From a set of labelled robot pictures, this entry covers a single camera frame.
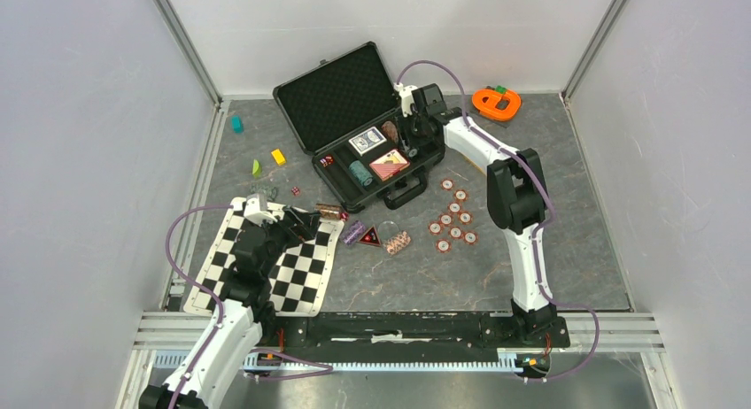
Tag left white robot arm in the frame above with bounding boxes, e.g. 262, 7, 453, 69
138, 194, 321, 408

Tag brown 100 chip roll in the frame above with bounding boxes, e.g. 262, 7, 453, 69
314, 204, 345, 221

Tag black white chessboard mat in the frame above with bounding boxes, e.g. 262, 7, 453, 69
197, 197, 345, 317

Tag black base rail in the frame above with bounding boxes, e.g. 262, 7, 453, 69
222, 311, 570, 377

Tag blue playing card deck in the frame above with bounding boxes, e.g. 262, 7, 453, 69
348, 127, 387, 155

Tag black poker carrying case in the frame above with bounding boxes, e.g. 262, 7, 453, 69
273, 42, 445, 212

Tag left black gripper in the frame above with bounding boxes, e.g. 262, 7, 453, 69
249, 204, 321, 277

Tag red dice in case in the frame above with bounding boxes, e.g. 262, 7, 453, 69
320, 155, 334, 167

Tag purple poker chip roll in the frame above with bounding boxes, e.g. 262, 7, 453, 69
340, 220, 368, 245

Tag green blue chip roll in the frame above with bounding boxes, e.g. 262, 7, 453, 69
249, 183, 278, 202

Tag green half-round block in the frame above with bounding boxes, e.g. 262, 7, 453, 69
252, 159, 262, 178

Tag brown poker chip roll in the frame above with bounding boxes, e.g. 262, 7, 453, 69
381, 120, 400, 144

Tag yellow toy block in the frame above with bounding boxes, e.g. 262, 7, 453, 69
271, 149, 287, 166

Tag pink brown chip roll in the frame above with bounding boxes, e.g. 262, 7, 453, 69
383, 231, 412, 256

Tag teal poker chip roll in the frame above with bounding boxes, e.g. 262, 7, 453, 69
348, 160, 374, 188

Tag orange toy track piece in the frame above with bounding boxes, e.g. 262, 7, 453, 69
471, 86, 522, 122

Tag clear round disc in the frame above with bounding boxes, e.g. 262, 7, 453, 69
376, 220, 401, 244

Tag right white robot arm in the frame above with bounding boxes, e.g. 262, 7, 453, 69
394, 83, 570, 348

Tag red playing card deck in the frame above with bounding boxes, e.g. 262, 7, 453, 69
369, 149, 410, 181

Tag teal toy block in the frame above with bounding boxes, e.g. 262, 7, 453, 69
230, 116, 244, 134

